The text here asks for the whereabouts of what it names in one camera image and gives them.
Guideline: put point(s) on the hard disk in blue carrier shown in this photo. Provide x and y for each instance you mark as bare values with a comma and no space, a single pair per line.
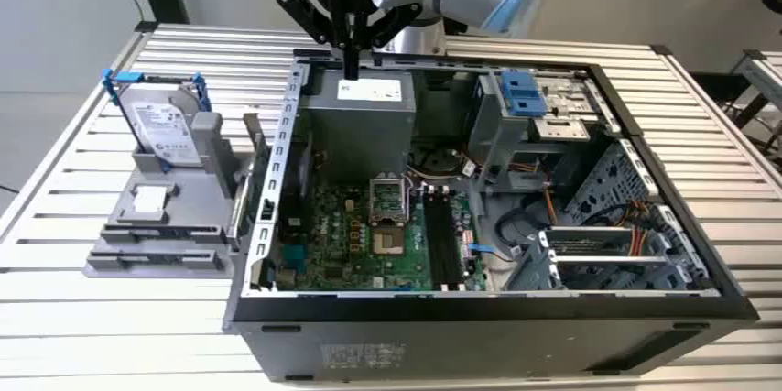
162,121

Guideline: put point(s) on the black open PC case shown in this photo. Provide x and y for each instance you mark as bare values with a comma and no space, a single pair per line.
489,336

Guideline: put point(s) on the green motherboard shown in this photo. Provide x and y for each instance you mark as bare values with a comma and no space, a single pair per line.
336,249

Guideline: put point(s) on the blue plastic drive latch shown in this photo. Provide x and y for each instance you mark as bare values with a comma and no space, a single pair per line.
529,105
519,82

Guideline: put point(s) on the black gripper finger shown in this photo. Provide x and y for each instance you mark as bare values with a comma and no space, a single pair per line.
391,24
306,2

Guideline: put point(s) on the green graphics card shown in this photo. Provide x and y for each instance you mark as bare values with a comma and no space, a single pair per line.
256,171

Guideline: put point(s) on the black RAM slot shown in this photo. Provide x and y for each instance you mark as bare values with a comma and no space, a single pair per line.
437,240
453,240

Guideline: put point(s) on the grey power supply unit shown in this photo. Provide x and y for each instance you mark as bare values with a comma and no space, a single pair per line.
361,134

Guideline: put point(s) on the aluminium side table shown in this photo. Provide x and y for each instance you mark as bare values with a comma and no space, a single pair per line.
754,70

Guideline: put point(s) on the black CPU cooler fan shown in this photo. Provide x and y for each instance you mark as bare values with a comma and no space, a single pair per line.
439,162

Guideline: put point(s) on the perforated metal panel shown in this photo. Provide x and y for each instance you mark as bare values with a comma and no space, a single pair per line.
611,180

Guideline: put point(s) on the CPU socket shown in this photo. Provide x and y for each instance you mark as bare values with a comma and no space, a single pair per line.
387,240

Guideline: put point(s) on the grey parts rack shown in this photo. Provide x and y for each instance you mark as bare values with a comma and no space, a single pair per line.
207,166

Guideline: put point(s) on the silver CPU chip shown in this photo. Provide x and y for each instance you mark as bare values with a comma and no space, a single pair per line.
150,198

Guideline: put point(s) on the silver disk bay cage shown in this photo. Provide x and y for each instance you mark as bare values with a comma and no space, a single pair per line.
586,258

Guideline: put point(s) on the blue expansion slot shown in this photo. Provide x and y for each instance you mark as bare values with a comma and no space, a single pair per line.
294,258

